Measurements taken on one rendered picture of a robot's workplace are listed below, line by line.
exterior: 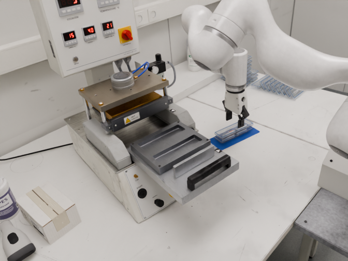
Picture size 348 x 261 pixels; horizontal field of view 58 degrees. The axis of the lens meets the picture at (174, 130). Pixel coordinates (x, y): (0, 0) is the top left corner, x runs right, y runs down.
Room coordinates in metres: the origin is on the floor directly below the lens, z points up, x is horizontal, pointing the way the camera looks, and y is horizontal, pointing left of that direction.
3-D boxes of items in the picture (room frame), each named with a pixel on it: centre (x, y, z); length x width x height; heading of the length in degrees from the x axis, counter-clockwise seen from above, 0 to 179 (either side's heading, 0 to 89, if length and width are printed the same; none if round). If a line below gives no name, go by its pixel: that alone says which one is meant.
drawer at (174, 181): (0.77, -0.01, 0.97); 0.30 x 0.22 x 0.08; 34
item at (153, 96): (1.03, 0.16, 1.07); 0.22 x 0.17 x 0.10; 124
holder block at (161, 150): (0.81, 0.02, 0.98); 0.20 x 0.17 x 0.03; 124
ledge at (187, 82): (1.74, -0.05, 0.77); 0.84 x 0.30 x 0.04; 132
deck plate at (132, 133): (1.05, 0.18, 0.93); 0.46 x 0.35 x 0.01; 34
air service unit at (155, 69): (1.26, 0.05, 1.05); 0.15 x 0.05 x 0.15; 124
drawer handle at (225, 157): (0.66, -0.09, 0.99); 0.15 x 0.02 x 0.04; 124
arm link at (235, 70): (1.15, -0.27, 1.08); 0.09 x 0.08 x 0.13; 50
